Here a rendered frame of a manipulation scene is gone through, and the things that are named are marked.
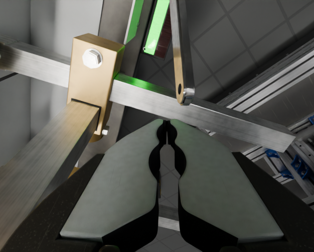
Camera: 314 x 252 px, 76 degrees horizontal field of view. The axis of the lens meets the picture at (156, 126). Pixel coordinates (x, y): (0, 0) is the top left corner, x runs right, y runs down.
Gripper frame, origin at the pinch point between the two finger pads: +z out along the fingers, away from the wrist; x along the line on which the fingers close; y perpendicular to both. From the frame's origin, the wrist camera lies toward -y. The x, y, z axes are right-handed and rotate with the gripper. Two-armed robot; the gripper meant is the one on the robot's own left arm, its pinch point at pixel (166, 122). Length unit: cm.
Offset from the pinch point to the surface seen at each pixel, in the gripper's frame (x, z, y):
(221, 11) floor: 26, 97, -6
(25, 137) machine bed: -38, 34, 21
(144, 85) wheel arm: -2.8, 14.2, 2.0
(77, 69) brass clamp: -10.2, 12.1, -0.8
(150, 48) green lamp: -2.7, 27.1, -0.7
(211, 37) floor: 23, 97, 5
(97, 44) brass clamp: -7.4, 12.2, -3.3
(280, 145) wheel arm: 16.0, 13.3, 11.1
